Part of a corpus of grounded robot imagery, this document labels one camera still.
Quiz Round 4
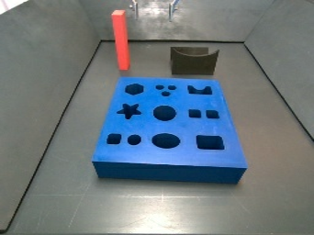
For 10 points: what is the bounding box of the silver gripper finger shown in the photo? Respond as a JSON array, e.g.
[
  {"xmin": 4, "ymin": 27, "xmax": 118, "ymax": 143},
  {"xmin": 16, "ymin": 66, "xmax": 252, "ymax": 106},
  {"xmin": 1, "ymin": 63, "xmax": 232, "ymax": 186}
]
[
  {"xmin": 129, "ymin": 0, "xmax": 139, "ymax": 20},
  {"xmin": 168, "ymin": 0, "xmax": 180, "ymax": 22}
]

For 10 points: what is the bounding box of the red rectangular block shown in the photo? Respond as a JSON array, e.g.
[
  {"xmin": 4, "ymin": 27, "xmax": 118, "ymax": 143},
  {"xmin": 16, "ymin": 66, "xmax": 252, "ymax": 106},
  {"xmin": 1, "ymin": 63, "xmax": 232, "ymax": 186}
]
[{"xmin": 112, "ymin": 10, "xmax": 129, "ymax": 71}]

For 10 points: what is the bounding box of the blue foam shape board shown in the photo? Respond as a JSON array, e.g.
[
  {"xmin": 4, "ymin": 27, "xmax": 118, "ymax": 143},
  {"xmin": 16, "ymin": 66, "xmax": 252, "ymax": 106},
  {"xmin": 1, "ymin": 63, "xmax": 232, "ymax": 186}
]
[{"xmin": 92, "ymin": 77, "xmax": 247, "ymax": 184}]

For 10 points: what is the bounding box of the dark grey arch block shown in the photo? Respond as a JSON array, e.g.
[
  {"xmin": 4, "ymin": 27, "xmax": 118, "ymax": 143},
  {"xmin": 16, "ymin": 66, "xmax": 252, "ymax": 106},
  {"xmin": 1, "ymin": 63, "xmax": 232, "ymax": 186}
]
[{"xmin": 171, "ymin": 47, "xmax": 219, "ymax": 75}]

